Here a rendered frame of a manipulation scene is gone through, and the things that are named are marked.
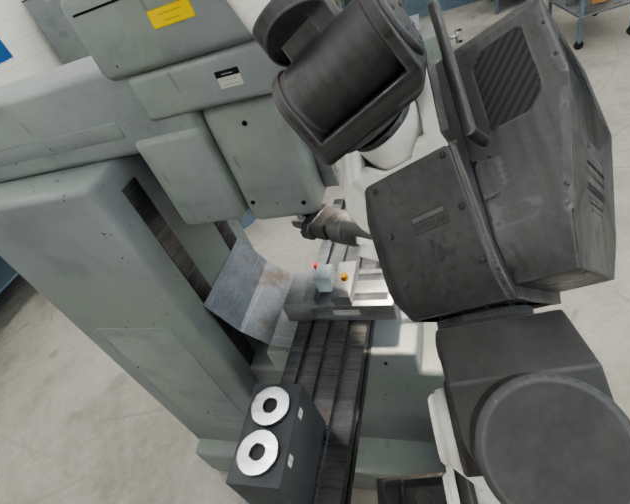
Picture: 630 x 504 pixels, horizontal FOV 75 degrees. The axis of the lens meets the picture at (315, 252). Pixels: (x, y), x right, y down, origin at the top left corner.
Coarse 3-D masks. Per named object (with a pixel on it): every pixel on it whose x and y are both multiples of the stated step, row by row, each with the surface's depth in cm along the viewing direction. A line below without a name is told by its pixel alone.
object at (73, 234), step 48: (0, 192) 111; (48, 192) 99; (96, 192) 96; (144, 192) 109; (0, 240) 115; (48, 240) 110; (96, 240) 105; (144, 240) 108; (192, 240) 127; (48, 288) 127; (96, 288) 122; (144, 288) 116; (192, 288) 125; (96, 336) 143; (144, 336) 135; (192, 336) 129; (240, 336) 147; (144, 384) 164; (192, 384) 153; (240, 384) 147; (192, 432) 192; (240, 432) 179
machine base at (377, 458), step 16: (208, 448) 189; (224, 448) 187; (368, 448) 167; (384, 448) 166; (400, 448) 164; (416, 448) 162; (432, 448) 160; (208, 464) 198; (224, 464) 192; (368, 464) 163; (384, 464) 161; (400, 464) 159; (416, 464) 158; (432, 464) 156; (368, 480) 166
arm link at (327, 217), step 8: (320, 208) 113; (328, 208) 112; (336, 208) 111; (312, 216) 111; (320, 216) 110; (328, 216) 108; (336, 216) 105; (344, 216) 104; (304, 224) 110; (312, 224) 109; (320, 224) 108; (328, 224) 106; (336, 224) 104; (304, 232) 110; (312, 232) 111; (320, 232) 108; (328, 232) 106; (336, 232) 104; (336, 240) 106
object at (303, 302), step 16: (368, 272) 130; (304, 288) 134; (368, 288) 125; (384, 288) 123; (288, 304) 130; (304, 304) 128; (320, 304) 126; (368, 304) 120; (384, 304) 119; (304, 320) 132; (320, 320) 131
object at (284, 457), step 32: (256, 384) 97; (288, 384) 95; (256, 416) 90; (288, 416) 89; (320, 416) 102; (256, 448) 86; (288, 448) 84; (320, 448) 100; (256, 480) 81; (288, 480) 82
